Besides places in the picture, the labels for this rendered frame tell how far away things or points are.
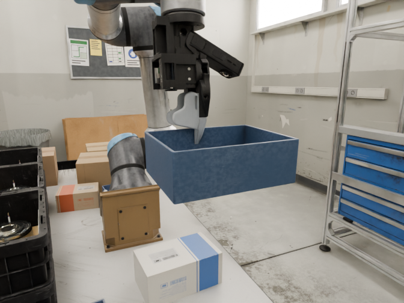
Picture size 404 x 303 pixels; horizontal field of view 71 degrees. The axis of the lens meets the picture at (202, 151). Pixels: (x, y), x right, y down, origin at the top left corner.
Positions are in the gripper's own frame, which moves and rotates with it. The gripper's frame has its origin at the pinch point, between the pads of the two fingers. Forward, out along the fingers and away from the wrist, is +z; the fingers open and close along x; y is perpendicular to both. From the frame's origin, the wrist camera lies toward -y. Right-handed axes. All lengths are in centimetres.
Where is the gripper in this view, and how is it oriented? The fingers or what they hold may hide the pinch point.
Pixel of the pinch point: (198, 136)
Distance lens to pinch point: 52.2
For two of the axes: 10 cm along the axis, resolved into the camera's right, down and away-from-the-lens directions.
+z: 0.3, 9.9, 1.7
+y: -9.3, 0.9, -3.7
